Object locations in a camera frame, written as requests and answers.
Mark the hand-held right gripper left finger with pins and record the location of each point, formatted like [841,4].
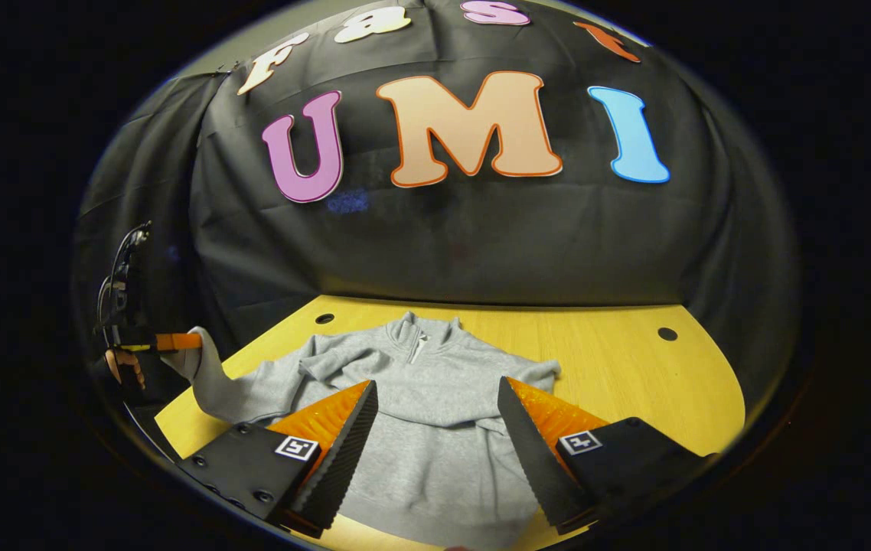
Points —
[340,459]

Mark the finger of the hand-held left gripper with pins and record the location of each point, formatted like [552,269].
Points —
[175,341]

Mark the grey sweatshirt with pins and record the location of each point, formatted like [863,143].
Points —
[435,459]

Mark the black backdrop cloth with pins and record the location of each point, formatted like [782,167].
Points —
[481,245]

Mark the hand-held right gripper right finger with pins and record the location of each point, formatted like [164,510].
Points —
[539,459]

